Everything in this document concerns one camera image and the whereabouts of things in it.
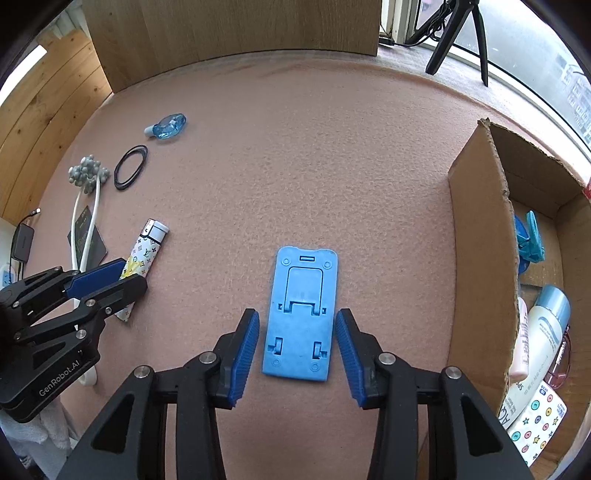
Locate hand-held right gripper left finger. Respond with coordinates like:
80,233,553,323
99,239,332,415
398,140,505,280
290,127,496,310
55,308,262,480

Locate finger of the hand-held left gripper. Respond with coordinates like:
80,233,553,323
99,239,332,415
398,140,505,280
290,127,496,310
8,258,127,306
13,274,149,345

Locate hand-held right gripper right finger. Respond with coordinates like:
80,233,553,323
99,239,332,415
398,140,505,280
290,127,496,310
335,308,536,480

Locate black printed card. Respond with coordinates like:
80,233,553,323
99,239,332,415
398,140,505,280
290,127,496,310
67,206,108,266

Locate patterned white lighter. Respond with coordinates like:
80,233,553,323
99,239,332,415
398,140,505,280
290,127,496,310
115,219,169,321

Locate blue phone stand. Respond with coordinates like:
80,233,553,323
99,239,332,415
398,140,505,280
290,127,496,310
262,246,339,382

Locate white massager grey knobbed balls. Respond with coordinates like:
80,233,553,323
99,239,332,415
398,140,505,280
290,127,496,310
68,154,112,387

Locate black hair tie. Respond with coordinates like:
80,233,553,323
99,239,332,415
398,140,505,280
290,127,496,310
117,146,149,188
114,148,146,191

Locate cardboard box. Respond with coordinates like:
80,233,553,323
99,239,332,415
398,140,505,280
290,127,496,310
448,119,591,480

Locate clear blue small bottle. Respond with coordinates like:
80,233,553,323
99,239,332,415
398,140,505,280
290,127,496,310
144,112,188,141

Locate pink lotion bottle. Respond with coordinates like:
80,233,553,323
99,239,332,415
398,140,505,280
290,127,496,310
508,295,531,381

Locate white bottle blue cap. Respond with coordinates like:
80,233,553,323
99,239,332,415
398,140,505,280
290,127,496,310
496,284,572,432

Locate button print tissue pack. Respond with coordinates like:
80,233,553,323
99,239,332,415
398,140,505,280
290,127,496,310
505,381,568,468

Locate person's white fuzzy clothing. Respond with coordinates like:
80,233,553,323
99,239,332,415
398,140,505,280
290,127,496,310
0,399,79,462

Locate pine plank panel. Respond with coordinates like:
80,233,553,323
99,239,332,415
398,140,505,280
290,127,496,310
0,32,114,217

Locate light wooden board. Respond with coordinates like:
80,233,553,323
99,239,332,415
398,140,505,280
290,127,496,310
81,0,384,93

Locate black tripod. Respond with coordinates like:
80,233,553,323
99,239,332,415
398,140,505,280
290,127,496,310
425,0,490,87

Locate black adapter cable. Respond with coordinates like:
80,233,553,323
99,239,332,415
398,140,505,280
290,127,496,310
7,209,42,282

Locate black ring light cable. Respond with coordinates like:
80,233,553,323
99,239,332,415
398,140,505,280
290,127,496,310
379,9,451,47

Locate white window frame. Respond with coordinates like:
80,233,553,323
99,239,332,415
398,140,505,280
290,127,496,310
379,0,591,153

